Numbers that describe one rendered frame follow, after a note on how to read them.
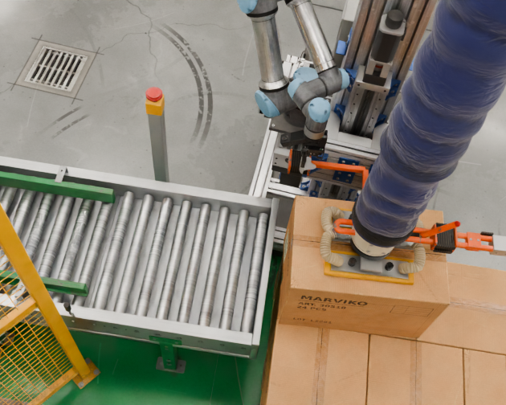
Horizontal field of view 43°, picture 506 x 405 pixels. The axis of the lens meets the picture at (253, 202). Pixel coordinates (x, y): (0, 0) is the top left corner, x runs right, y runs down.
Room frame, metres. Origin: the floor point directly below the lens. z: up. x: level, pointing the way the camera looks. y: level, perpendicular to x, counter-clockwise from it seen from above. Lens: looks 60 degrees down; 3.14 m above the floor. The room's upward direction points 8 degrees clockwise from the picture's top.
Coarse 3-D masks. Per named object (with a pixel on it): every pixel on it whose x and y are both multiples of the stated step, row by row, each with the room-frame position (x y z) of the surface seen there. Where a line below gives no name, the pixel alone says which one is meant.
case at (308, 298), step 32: (288, 224) 1.31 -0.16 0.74; (320, 224) 1.22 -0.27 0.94; (288, 256) 1.12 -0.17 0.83; (320, 256) 1.08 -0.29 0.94; (288, 288) 0.95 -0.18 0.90; (320, 288) 0.95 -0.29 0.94; (352, 288) 0.97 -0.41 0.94; (384, 288) 0.99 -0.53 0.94; (416, 288) 1.01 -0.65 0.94; (448, 288) 1.03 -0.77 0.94; (288, 320) 0.94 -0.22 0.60; (320, 320) 0.95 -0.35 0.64; (352, 320) 0.95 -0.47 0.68; (384, 320) 0.96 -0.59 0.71; (416, 320) 0.96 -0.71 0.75
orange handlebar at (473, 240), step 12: (324, 168) 1.40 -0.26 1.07; (336, 168) 1.40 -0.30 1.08; (348, 168) 1.41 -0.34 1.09; (360, 168) 1.42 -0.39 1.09; (336, 228) 1.14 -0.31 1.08; (420, 228) 1.19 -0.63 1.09; (408, 240) 1.13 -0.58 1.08; (420, 240) 1.14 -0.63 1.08; (432, 240) 1.15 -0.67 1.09; (468, 240) 1.17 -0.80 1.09; (480, 240) 1.17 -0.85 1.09
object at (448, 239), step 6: (432, 228) 1.20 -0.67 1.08; (456, 228) 1.20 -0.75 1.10; (438, 234) 1.17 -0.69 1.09; (444, 234) 1.18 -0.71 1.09; (450, 234) 1.18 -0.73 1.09; (456, 234) 1.18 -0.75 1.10; (438, 240) 1.14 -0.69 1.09; (444, 240) 1.15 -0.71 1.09; (450, 240) 1.15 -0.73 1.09; (456, 240) 1.15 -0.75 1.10; (432, 246) 1.13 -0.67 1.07; (438, 246) 1.12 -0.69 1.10; (444, 246) 1.12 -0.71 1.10; (450, 246) 1.12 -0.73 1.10; (456, 246) 1.13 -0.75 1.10; (444, 252) 1.12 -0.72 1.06; (450, 252) 1.12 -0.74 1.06
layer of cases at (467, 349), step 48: (480, 288) 1.24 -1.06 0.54; (288, 336) 0.89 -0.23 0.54; (336, 336) 0.92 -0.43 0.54; (384, 336) 0.96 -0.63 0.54; (432, 336) 0.99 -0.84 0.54; (480, 336) 1.02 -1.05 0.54; (288, 384) 0.69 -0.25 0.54; (336, 384) 0.72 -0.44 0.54; (384, 384) 0.75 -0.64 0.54; (432, 384) 0.78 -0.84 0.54; (480, 384) 0.81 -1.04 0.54
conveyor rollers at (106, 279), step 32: (32, 192) 1.39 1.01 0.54; (128, 192) 1.46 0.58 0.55; (64, 224) 1.26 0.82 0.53; (96, 224) 1.28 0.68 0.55; (160, 224) 1.32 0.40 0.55; (224, 224) 1.37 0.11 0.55; (256, 224) 1.41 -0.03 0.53; (0, 256) 1.06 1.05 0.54; (32, 256) 1.08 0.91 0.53; (64, 256) 1.10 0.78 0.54; (96, 256) 1.13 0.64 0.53; (128, 256) 1.15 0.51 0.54; (160, 256) 1.18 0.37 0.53; (192, 256) 1.19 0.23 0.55; (256, 256) 1.23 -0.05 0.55; (128, 288) 1.00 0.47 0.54; (192, 288) 1.04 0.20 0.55; (256, 288) 1.08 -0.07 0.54; (224, 320) 0.92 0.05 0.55
